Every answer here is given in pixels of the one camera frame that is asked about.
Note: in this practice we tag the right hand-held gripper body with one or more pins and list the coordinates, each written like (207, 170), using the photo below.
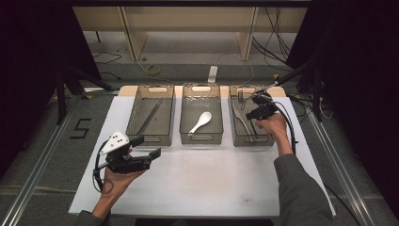
(269, 108)

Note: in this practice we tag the light wooden desk frame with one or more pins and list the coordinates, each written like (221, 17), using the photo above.
(188, 19)

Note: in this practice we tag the white ceramic spoon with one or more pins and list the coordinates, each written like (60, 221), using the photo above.
(204, 117)

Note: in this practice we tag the black metal stand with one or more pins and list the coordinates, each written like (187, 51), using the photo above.
(316, 94)
(61, 94)

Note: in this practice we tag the person's left hand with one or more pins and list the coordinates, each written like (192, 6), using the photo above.
(116, 182)

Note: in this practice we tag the aluminium floor rail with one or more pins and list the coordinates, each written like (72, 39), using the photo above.
(37, 166)
(338, 166)

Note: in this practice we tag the person's right hand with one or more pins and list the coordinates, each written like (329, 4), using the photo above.
(274, 125)

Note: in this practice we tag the clear grey plastic bin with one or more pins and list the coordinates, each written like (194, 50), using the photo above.
(241, 138)
(156, 125)
(201, 103)

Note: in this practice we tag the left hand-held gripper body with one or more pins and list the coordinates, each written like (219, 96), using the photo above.
(125, 164)

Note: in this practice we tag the white table cover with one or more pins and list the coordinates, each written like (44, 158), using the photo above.
(204, 188)

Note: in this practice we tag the white power strip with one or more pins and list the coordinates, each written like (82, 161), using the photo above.
(212, 73)

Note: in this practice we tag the black curtain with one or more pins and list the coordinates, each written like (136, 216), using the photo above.
(25, 62)
(360, 62)

